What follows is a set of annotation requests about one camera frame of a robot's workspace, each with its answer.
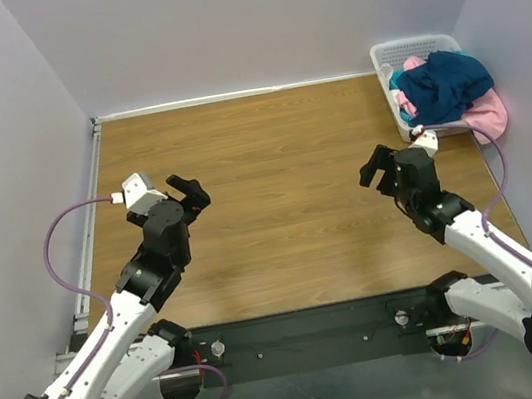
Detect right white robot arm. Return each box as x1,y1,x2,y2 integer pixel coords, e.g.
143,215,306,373
359,129,532,355

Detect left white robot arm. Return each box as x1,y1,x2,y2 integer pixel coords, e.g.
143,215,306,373
24,173,220,399

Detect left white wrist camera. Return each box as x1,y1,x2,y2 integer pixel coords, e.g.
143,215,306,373
122,172,168,216

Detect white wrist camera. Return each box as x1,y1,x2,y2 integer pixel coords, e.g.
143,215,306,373
122,172,168,216
409,125,439,158

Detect pink t shirt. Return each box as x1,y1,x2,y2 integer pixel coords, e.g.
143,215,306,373
400,56,508,139

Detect teal t shirt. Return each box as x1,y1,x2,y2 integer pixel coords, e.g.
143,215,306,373
388,70,417,127

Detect dark blue t shirt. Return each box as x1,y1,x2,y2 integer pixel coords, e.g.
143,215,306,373
398,50,495,127

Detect white plastic laundry basket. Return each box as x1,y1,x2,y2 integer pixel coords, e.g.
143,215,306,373
367,30,479,147

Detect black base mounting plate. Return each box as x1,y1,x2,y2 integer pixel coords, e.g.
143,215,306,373
149,281,478,397

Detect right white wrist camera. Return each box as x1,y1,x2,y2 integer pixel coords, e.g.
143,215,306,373
409,125,439,158

